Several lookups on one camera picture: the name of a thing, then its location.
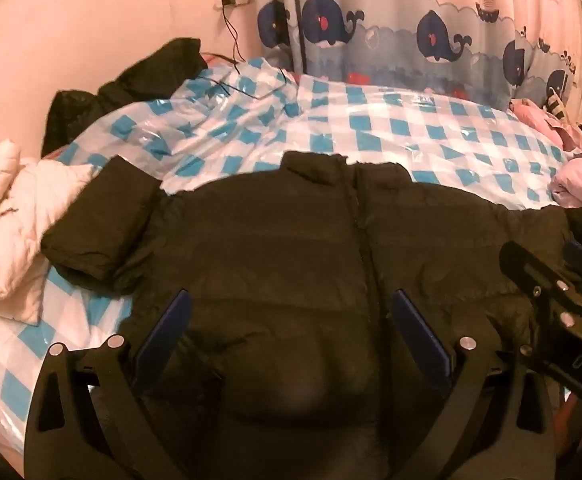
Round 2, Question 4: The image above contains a white puffer jacket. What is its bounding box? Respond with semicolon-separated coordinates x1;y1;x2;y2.
0;140;96;326

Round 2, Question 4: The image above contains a blue white checkered plastic sheet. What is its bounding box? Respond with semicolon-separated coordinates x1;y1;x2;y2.
0;55;574;463

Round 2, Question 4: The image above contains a light pink garment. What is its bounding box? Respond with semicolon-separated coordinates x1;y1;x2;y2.
550;156;582;209

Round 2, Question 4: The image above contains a striped cloth item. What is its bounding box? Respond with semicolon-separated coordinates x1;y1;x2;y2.
542;84;572;122

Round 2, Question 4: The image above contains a whale print curtain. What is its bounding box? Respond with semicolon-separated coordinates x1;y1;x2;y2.
251;0;582;107

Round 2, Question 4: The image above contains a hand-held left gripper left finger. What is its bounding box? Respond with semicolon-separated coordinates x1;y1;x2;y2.
23;287;192;480

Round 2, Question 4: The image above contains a black jacket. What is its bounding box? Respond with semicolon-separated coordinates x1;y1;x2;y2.
41;37;210;159

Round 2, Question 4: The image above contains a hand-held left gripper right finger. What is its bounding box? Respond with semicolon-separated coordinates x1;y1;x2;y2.
391;287;558;480

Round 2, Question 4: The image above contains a dark olive puffer jacket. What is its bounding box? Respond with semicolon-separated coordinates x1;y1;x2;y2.
41;150;582;480

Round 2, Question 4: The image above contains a pink crumpled garment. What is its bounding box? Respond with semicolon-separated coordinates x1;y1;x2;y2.
509;98;582;152

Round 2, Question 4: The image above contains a thin black cable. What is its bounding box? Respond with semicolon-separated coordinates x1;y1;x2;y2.
221;2;302;100

